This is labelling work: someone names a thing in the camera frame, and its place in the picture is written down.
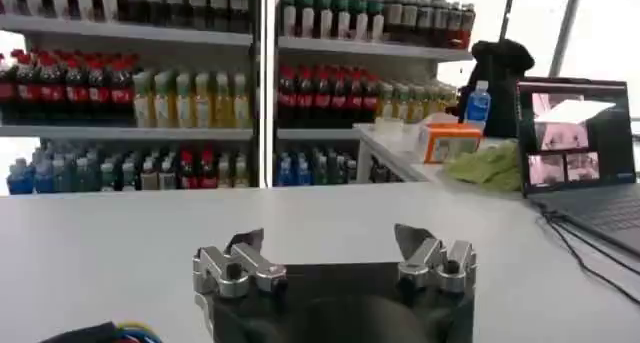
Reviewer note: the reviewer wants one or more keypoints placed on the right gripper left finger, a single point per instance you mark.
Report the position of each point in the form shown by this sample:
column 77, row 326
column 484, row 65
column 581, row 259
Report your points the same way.
column 235, row 270

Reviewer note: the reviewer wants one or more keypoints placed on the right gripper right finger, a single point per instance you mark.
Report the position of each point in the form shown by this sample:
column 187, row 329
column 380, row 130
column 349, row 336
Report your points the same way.
column 440, row 265

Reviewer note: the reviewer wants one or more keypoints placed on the green crumpled cloth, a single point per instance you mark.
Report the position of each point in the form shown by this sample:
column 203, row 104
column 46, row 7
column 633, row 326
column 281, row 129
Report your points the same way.
column 490, row 167

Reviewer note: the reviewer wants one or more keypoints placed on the white side table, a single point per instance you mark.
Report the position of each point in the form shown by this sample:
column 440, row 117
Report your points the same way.
column 395, row 157

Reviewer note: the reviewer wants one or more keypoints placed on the orange tissue box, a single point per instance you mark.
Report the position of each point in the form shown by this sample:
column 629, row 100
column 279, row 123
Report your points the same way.
column 450, row 142

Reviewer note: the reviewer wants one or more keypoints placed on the clear plastic container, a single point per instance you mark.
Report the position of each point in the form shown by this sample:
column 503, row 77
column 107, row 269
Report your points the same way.
column 395, row 125

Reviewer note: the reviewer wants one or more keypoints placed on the blue water bottle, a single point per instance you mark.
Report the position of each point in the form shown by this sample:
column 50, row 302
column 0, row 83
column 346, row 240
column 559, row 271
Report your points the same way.
column 478, row 105

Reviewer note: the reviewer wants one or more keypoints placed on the dark grey open laptop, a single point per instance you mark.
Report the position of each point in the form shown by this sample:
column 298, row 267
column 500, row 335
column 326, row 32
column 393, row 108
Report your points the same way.
column 580, row 140

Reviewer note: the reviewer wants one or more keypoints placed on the black bag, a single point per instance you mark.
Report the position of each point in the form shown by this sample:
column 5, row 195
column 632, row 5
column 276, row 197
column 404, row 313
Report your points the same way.
column 500, row 80

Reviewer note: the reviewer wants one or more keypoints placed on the narrow shelf rack with bottles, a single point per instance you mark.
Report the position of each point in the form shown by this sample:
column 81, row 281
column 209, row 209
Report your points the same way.
column 350, row 85

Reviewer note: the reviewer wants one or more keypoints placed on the wide shelf rack with bottles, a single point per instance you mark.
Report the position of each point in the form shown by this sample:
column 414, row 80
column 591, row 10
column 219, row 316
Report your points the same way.
column 130, row 90

